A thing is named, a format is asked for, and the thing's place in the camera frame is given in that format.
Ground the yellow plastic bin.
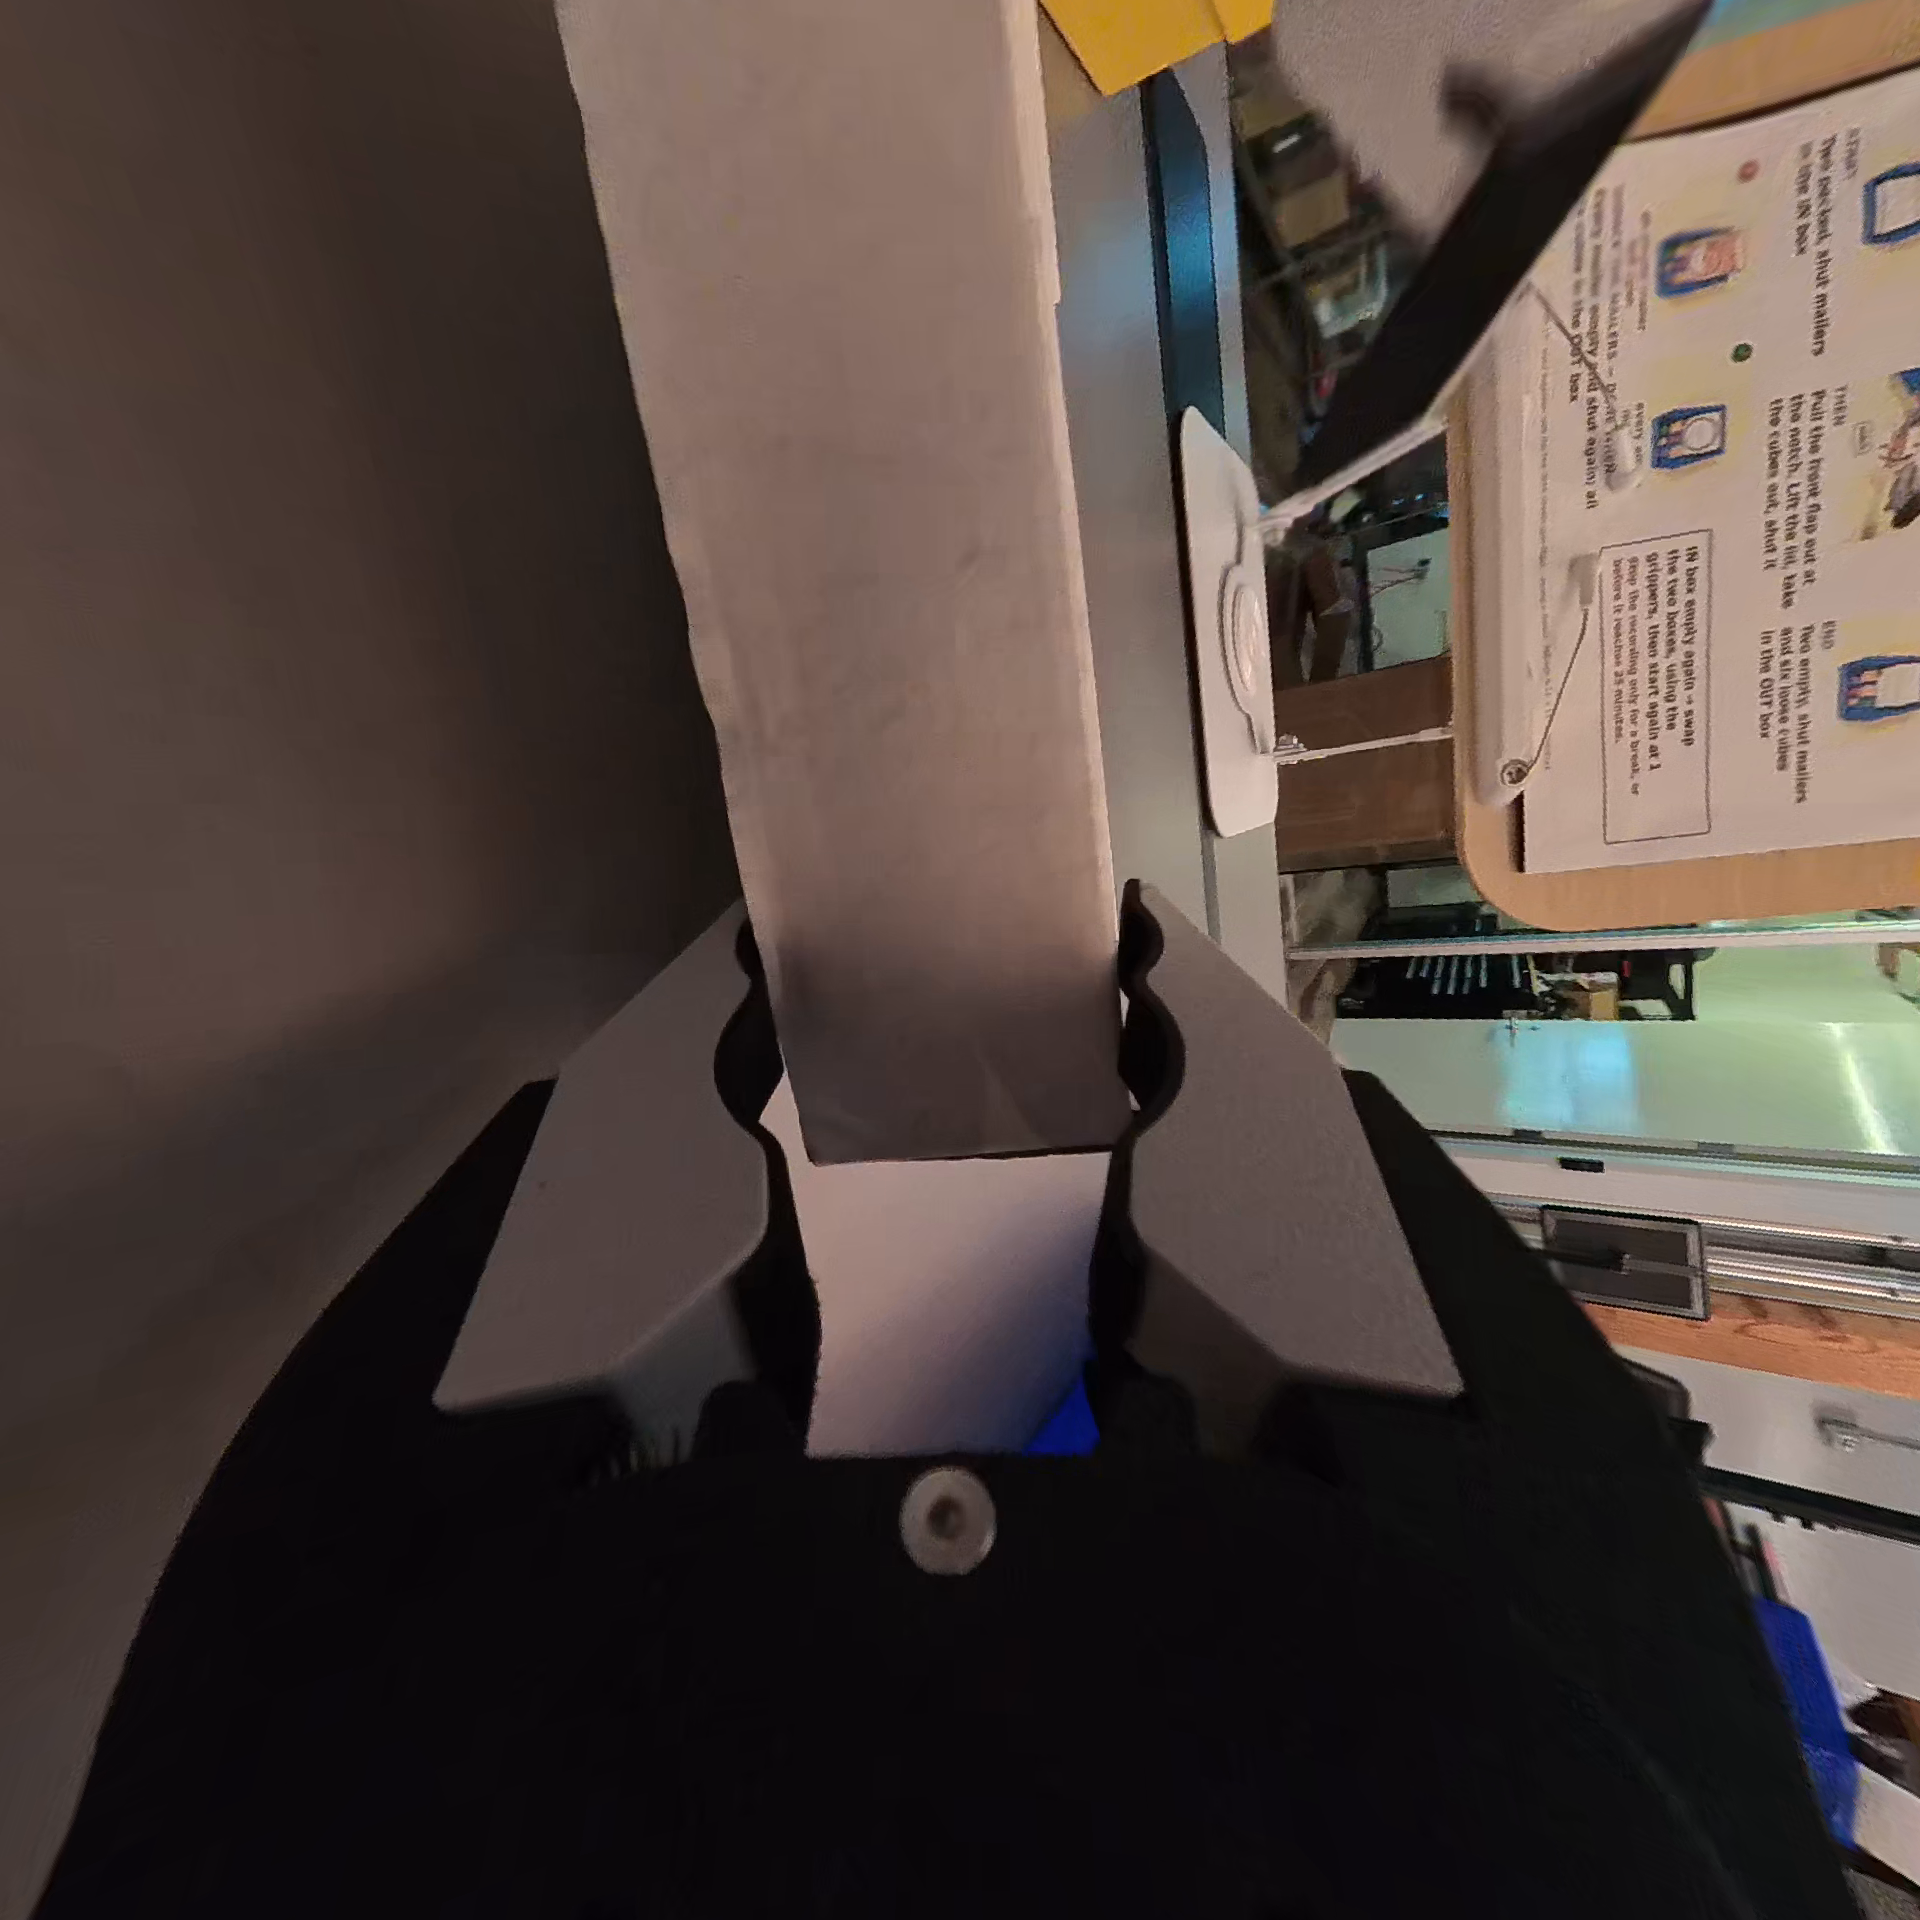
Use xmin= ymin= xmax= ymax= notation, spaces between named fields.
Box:
xmin=1039 ymin=0 xmax=1279 ymax=95

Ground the glass door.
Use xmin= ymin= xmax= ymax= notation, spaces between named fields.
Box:
xmin=1329 ymin=936 xmax=1920 ymax=1162

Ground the white cardboard mailer box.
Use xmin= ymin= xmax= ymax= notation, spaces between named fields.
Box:
xmin=550 ymin=0 xmax=1137 ymax=1462

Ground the instruction sheet on stand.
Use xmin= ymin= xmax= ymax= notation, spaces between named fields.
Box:
xmin=1445 ymin=0 xmax=1920 ymax=936

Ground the white sheet stand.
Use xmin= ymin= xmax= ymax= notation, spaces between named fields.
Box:
xmin=1178 ymin=405 xmax=1547 ymax=841

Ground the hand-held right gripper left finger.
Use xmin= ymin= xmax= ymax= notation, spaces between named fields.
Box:
xmin=434 ymin=899 xmax=822 ymax=1450

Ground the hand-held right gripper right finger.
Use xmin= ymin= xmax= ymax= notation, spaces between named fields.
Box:
xmin=1085 ymin=881 xmax=1466 ymax=1450

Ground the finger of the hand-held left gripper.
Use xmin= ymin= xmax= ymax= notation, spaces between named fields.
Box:
xmin=1268 ymin=0 xmax=1715 ymax=494

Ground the large brown cardboard box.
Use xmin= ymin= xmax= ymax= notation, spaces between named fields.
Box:
xmin=1271 ymin=657 xmax=1462 ymax=877

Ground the wooden post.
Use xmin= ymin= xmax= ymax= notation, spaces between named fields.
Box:
xmin=1574 ymin=1287 xmax=1920 ymax=1406

